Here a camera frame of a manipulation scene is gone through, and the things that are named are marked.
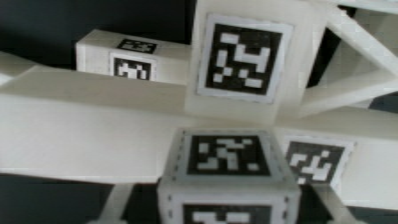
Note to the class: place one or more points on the white chair back frame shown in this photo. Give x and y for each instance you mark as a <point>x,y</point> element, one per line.
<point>87,124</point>

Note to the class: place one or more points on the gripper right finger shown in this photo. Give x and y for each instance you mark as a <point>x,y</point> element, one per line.
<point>341,216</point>

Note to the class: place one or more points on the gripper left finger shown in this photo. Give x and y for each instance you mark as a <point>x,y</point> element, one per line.
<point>110,215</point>

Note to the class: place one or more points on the white tagged cube part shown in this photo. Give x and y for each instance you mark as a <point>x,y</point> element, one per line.
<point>225,184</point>

